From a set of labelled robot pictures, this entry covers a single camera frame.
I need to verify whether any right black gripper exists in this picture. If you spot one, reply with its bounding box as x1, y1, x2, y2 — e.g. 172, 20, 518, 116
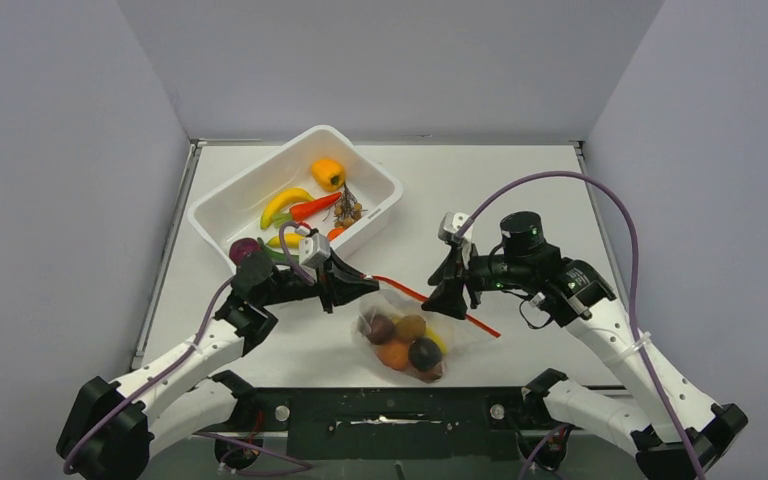
422, 239, 531, 317

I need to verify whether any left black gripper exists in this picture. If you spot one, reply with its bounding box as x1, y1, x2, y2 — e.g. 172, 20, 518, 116
260, 248, 380, 314

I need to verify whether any clear zip top bag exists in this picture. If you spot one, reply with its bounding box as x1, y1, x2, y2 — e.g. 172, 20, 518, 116
350, 274, 503, 386

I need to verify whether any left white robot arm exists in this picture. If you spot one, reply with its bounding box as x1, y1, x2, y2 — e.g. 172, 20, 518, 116
56, 251, 380, 479

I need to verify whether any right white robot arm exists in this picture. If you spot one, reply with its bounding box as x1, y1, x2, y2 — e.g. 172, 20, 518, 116
422, 211, 748, 479

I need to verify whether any small orange fake fruit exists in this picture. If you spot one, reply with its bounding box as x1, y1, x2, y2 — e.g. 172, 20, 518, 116
327, 227, 346, 241

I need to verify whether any brown fake kiwi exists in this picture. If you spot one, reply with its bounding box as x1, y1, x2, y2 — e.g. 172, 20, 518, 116
394, 315, 427, 343

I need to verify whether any small yellow fake banana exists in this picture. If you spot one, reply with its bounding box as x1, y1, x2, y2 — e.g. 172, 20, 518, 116
266, 233, 303, 250

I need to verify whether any dark purple fake fruit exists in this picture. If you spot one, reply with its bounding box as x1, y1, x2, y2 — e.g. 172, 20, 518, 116
365, 315, 395, 345

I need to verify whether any green fake chili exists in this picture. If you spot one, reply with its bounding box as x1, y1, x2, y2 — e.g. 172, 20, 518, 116
257, 237, 298, 266

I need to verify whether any brown fake berry twig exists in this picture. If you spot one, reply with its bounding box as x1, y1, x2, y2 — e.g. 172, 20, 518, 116
325, 184, 366, 229

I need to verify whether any dark fake plum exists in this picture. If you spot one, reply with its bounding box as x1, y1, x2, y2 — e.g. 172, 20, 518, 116
408, 337, 443, 372

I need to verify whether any orange fake carrot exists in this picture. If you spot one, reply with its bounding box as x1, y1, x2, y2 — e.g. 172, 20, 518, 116
269, 192, 342, 227

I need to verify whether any fake peach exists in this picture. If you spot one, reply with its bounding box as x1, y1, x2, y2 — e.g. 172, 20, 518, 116
375, 339, 411, 371

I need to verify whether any red fake fruit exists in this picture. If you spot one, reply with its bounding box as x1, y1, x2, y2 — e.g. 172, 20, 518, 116
418, 364, 445, 384

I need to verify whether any orange yellow fake pepper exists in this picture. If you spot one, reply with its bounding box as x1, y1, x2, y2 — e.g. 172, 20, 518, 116
310, 158, 346, 193

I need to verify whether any purple fake onion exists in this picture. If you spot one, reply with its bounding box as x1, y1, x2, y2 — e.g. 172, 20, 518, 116
228, 237, 262, 266

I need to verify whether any white plastic bin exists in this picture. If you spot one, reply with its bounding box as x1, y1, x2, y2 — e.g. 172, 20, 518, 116
187, 125, 403, 269

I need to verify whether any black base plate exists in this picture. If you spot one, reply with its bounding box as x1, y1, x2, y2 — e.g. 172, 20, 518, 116
206, 387, 557, 461

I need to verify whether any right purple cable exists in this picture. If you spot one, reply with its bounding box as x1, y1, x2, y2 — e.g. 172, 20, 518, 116
453, 170, 710, 480

